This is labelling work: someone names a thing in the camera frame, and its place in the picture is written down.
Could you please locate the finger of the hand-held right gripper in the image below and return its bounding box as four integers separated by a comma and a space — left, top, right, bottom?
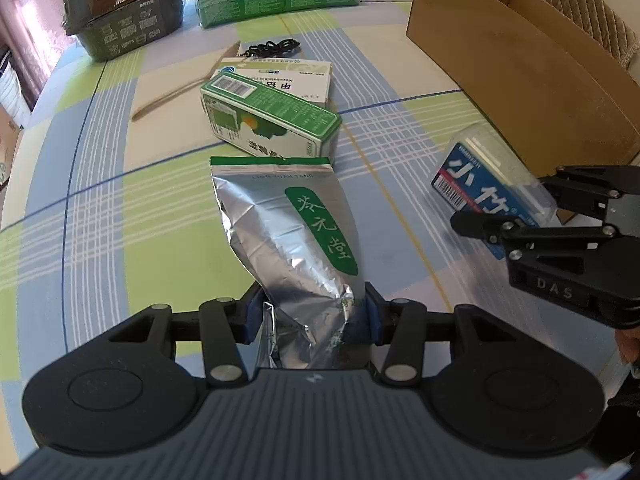
450, 209, 619, 262
542, 164, 640, 222

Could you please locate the checked cloth desktop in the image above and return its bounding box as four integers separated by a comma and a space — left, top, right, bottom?
0, 0, 621, 461

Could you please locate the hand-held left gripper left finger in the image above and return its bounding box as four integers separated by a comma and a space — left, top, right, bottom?
107, 280, 266, 388

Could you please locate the white medicine box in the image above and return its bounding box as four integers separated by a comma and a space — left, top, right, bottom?
209, 56, 335, 108

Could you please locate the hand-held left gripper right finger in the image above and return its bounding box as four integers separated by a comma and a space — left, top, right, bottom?
364, 281, 523, 388

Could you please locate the clear plastic box blue label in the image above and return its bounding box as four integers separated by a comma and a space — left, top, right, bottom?
431, 125, 558, 228

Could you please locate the person's right hand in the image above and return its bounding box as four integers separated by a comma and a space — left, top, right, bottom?
615, 329, 640, 377

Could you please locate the pink curtain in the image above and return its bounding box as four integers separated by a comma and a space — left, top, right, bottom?
0, 0, 68, 111

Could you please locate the silver foil tea bag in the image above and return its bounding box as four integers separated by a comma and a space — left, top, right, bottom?
209, 155, 373, 371

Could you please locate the black cable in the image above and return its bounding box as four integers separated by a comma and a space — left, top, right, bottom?
239, 39, 303, 59

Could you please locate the wooden spoon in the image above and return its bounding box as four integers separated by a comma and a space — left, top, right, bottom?
131, 40, 242, 121

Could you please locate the brown cardboard box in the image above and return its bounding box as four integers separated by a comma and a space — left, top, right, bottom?
406, 0, 640, 223

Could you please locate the green carton box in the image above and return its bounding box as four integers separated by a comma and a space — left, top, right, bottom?
200, 72, 343, 161

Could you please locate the black noodle bowl pack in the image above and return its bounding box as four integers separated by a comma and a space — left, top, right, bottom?
60, 0, 192, 63

